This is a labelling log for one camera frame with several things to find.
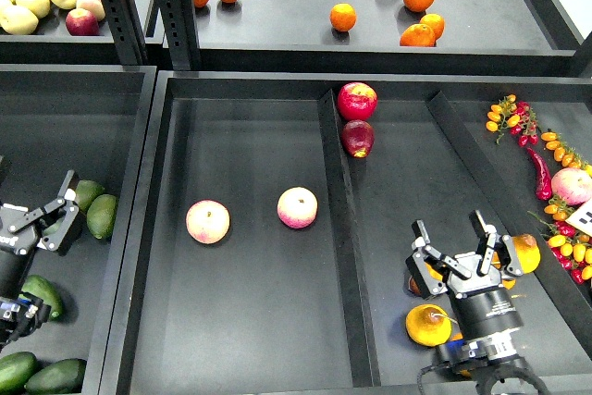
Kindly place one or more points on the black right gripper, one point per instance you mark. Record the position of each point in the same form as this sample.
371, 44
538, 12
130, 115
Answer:
482, 305

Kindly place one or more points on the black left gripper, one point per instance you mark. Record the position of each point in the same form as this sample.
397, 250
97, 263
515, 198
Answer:
51, 227

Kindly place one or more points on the dark green avocado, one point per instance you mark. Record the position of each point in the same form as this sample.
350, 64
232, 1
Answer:
40, 287

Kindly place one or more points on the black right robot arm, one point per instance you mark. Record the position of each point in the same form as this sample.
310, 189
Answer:
490, 361

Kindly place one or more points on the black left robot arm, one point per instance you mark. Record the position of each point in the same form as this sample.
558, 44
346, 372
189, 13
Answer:
19, 316

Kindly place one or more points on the black left tray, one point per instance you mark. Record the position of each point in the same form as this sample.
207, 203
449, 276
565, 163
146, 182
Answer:
90, 119

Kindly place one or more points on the black tray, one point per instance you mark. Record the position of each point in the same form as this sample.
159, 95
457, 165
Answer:
319, 310
90, 119

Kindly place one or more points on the red chili pepper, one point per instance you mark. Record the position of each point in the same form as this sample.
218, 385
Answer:
543, 178

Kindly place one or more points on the pink apple right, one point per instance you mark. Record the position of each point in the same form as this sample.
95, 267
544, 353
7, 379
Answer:
572, 185

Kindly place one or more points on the pink apple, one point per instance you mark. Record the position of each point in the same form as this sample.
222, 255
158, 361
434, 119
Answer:
207, 221
297, 207
572, 185

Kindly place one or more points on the pink apple left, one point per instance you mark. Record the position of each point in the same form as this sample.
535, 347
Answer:
207, 221

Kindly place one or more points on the cherry tomato bunch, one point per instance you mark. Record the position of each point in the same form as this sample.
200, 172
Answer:
513, 117

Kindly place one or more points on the dark red apple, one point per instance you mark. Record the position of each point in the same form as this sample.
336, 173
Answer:
357, 138

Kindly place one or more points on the red apple on shelf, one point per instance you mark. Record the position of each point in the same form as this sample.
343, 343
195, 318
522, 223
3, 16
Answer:
81, 22

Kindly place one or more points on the pink apple centre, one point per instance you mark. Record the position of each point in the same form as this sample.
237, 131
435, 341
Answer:
297, 207

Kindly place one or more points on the bright red apple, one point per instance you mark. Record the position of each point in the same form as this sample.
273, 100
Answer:
356, 101

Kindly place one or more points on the black middle tray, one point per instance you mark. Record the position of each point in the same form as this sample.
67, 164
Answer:
319, 310

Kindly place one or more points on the black upper shelf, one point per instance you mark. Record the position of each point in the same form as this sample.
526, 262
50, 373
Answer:
482, 37

